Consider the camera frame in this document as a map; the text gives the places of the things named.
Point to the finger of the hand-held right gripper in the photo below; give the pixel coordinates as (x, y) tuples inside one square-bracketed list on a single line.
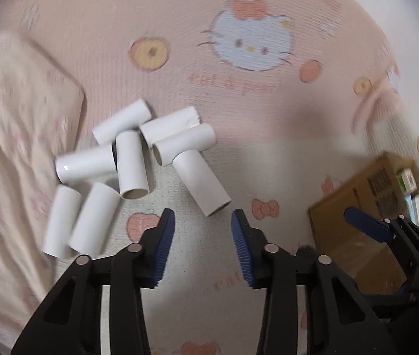
[(390, 303), (368, 223)]

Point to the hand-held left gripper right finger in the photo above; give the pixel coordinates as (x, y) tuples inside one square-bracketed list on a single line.
[(241, 251)]

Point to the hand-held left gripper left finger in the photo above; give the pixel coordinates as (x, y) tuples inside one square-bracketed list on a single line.
[(165, 246)]

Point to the brown cardboard box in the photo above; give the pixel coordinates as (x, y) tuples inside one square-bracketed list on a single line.
[(342, 210)]

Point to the pile of white tubes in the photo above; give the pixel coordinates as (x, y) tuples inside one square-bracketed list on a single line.
[(132, 162)]

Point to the light blue pack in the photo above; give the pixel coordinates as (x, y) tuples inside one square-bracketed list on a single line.
[(416, 210)]

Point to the green white carton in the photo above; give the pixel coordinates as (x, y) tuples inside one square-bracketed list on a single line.
[(406, 180)]

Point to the cream floral pillow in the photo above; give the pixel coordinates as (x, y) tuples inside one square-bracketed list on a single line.
[(9, 137)]

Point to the pink printed blanket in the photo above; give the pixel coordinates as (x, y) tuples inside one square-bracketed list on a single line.
[(157, 26)]

